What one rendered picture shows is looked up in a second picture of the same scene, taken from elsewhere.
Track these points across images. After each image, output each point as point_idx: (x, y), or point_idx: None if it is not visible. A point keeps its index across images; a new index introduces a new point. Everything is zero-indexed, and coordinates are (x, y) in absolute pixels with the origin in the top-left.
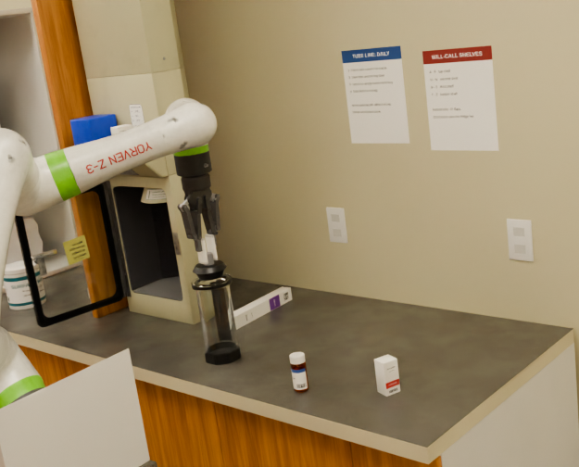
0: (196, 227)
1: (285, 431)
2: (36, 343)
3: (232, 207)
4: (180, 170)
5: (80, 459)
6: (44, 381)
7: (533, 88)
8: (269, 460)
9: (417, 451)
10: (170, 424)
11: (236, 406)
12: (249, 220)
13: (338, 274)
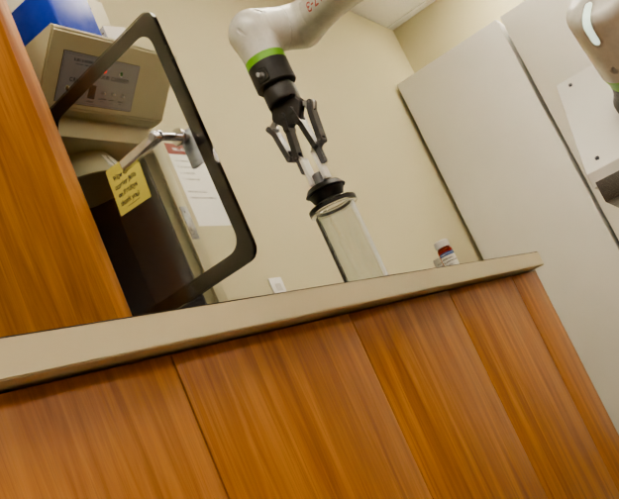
0: (314, 135)
1: (493, 296)
2: (240, 309)
3: None
4: (289, 69)
5: None
6: (246, 441)
7: (241, 180)
8: (503, 339)
9: (538, 256)
10: (440, 362)
11: (476, 275)
12: None
13: None
